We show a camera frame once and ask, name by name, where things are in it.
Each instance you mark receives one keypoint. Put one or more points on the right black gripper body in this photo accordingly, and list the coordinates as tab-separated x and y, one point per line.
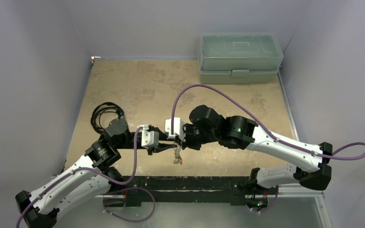
185	143

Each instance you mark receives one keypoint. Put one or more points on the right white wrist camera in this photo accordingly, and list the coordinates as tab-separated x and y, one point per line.
174	129

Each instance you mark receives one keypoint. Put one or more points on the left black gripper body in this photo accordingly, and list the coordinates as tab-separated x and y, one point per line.
131	140

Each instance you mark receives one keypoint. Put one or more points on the green plastic storage box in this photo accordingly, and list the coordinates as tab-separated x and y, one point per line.
238	58

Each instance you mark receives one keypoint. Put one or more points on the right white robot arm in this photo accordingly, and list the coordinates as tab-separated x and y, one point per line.
306	164

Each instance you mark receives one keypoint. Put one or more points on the silver foot-shaped keyring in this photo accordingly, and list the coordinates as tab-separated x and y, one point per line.
177	156

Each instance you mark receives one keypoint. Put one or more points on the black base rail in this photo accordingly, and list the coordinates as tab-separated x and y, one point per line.
234	190

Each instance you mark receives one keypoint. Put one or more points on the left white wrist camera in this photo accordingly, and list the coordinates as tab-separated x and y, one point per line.
149	136

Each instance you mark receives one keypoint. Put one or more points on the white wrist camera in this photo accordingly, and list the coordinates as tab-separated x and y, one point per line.
149	136
174	129

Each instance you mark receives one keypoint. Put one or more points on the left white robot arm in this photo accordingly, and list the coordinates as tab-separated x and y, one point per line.
93	173

